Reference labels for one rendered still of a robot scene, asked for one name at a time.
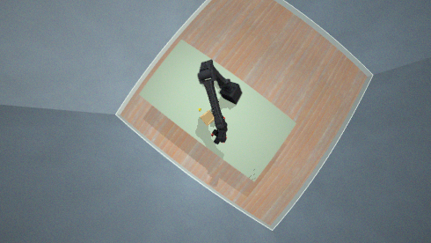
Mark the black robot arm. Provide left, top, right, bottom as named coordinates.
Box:
left=197, top=59, right=235, bottom=144

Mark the tan mat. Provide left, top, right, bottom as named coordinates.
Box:
left=201, top=110, right=214, bottom=125

